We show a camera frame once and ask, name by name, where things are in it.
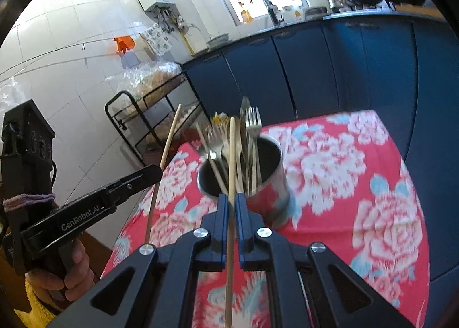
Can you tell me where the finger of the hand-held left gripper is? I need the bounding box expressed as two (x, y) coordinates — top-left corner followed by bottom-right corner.
(96, 165), (163, 212)

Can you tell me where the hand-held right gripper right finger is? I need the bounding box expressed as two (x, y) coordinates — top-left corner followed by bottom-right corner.
(236, 193), (413, 328)

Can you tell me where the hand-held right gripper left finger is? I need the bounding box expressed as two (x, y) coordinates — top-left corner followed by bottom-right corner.
(46, 193), (230, 328)

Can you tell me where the beige fork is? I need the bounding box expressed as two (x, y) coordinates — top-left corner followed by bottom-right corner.
(206, 123), (232, 185)

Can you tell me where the steel fork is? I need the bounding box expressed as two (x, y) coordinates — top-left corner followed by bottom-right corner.
(245, 106), (263, 194)

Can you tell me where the person's left hand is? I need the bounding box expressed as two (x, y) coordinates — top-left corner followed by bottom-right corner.
(26, 241), (98, 302)

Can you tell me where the purple elastic band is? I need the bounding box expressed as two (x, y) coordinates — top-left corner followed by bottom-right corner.
(3, 193), (55, 212)

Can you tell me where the black metal rack cart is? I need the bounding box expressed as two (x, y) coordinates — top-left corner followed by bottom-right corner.
(105, 71), (211, 168)

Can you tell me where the tray of eggs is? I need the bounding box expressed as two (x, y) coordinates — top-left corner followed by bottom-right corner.
(168, 103), (202, 129)

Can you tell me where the clear bag of bread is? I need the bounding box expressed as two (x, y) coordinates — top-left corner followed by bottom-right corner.
(105, 60), (184, 107)

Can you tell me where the red floral tablecloth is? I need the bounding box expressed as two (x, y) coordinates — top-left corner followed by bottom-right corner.
(102, 109), (431, 328)

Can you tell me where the patterned hanging cloth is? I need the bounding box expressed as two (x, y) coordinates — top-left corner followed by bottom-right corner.
(139, 23), (174, 57)

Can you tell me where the steel basin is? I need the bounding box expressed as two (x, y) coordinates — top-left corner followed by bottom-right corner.
(206, 34), (230, 50)

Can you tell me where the blue kitchen cabinet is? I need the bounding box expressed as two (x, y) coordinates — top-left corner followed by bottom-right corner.
(181, 14), (459, 278)

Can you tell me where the steel faucet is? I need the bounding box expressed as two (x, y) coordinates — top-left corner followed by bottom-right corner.
(250, 0), (284, 26)

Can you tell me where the wooden countertop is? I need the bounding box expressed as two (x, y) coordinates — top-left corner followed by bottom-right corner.
(394, 3), (444, 15)

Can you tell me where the orange cloth on wall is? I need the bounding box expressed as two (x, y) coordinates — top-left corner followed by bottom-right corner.
(114, 36), (136, 55)

